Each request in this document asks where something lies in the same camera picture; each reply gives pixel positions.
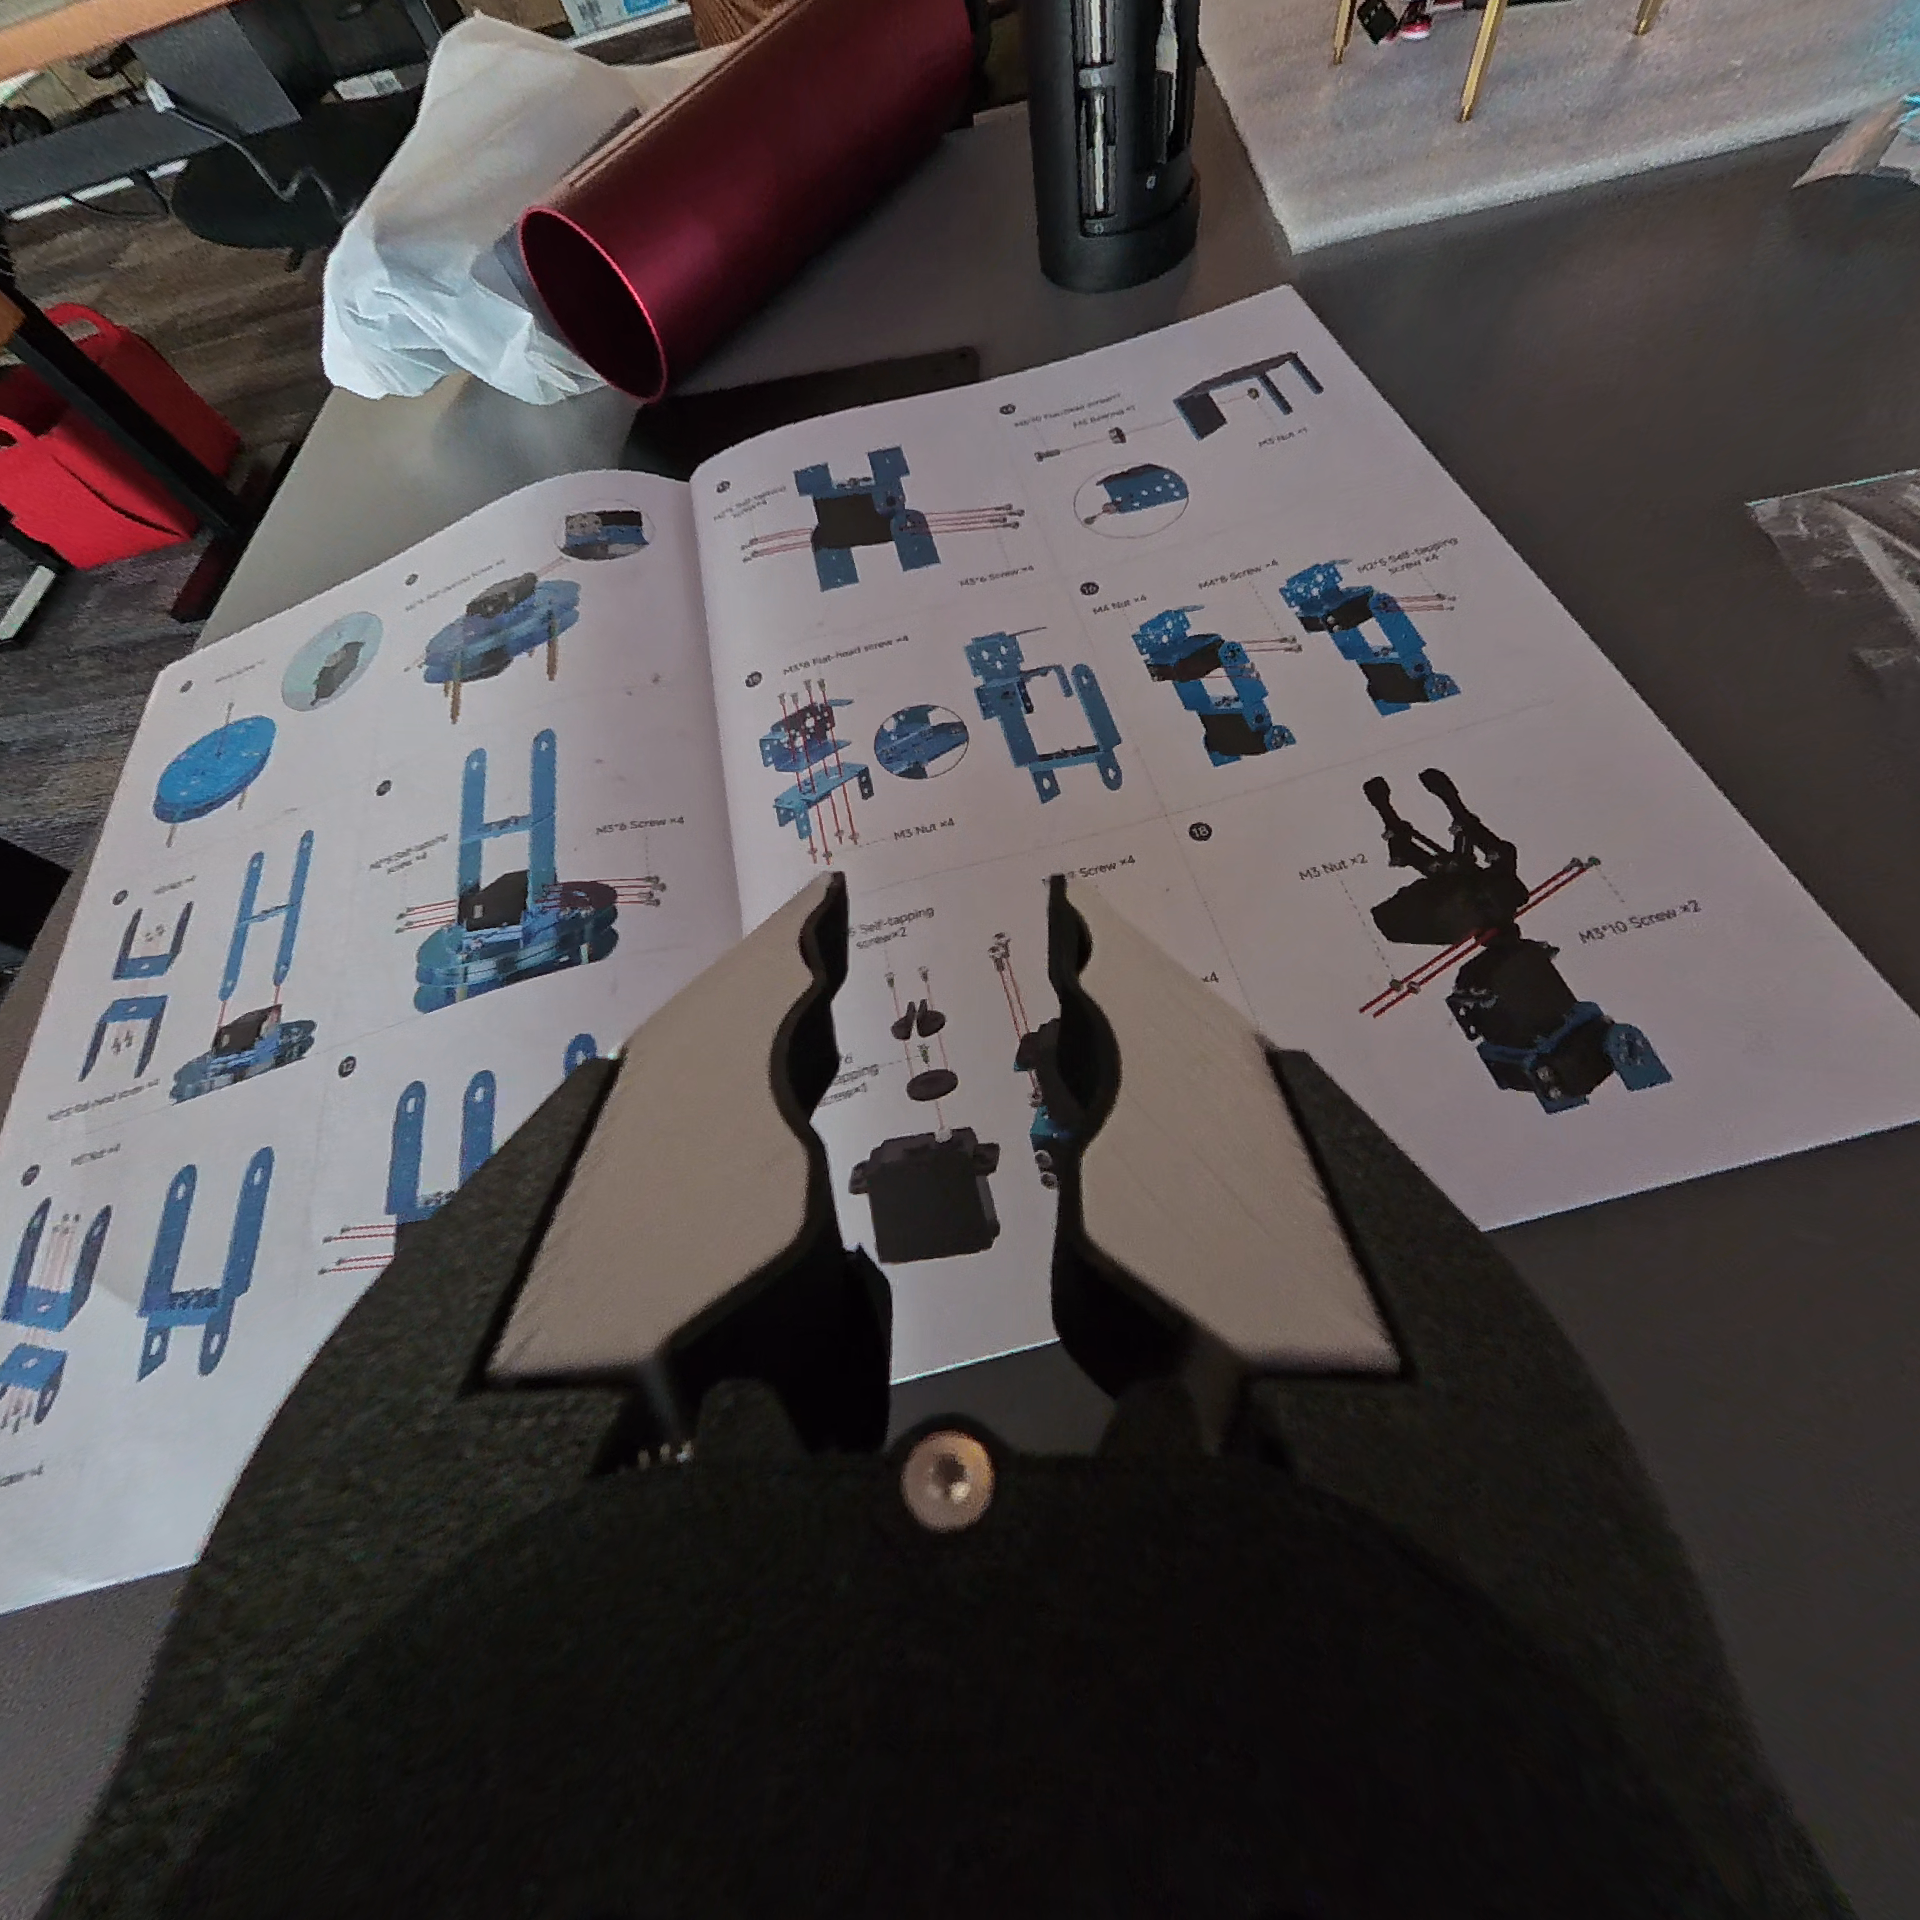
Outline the red bag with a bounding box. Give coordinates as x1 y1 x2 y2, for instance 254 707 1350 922
0 299 241 571

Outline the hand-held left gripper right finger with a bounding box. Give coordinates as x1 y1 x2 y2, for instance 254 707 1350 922
1045 874 1424 1455

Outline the grey desk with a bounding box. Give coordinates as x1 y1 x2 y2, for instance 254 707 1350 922
0 0 1920 1920

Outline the black flat plate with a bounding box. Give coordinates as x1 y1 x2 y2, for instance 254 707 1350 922
627 347 981 486

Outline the white plastic bag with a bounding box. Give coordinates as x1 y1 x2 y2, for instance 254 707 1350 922
321 17 676 404

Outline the white foam sheet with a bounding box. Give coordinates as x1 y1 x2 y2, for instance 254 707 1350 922
1199 0 1920 257

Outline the open assembly instruction manual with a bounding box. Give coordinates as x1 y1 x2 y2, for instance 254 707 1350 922
0 287 1920 1615

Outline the black desk with wooden top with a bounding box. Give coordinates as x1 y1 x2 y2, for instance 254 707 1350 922
0 0 301 212

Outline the red metal tube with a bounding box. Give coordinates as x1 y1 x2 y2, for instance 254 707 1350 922
517 0 984 404

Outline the black metal desk frame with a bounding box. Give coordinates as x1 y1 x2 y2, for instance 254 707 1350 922
0 276 301 624

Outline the black office chair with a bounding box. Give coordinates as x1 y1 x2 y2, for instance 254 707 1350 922
171 119 355 275

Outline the black cylindrical screwdriver holder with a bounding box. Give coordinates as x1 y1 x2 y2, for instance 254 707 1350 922
1027 0 1201 296

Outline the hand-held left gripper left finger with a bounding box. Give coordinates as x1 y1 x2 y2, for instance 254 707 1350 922
483 874 895 1449

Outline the large clear plastic bag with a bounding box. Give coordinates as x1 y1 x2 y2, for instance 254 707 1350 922
1747 472 1920 723

